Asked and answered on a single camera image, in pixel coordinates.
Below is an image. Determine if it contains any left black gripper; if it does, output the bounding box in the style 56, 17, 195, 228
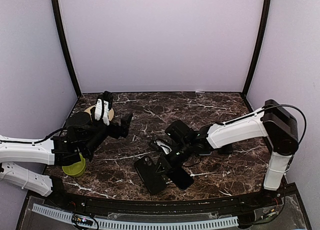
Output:
82, 108, 133, 157

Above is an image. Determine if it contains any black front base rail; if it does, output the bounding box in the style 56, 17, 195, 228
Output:
25, 183, 299, 216

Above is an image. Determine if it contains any black corner post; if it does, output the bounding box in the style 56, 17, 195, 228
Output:
51, 0, 82, 98
241, 0, 271, 98

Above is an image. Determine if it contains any tan wooden round plate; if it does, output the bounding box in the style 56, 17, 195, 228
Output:
85, 105, 115, 121

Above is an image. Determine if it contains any lavender phone case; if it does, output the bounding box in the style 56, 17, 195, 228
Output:
198, 151, 212, 156

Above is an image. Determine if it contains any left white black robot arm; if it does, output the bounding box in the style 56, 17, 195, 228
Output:
0, 112, 133, 208

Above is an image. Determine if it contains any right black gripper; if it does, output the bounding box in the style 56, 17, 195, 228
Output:
152, 140, 193, 176

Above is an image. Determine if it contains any white slotted cable duct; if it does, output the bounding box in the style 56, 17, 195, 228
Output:
31, 204, 239, 230

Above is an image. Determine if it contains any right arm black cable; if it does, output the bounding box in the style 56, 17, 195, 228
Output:
262, 104, 307, 146

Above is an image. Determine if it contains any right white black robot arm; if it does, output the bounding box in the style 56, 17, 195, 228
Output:
155, 99, 300, 207

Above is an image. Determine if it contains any left black corner post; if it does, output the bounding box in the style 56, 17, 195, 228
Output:
51, 0, 82, 98

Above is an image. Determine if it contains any right black corner post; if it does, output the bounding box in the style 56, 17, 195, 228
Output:
241, 0, 271, 98

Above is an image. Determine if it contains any lime green bowl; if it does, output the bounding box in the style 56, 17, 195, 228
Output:
62, 154, 86, 177

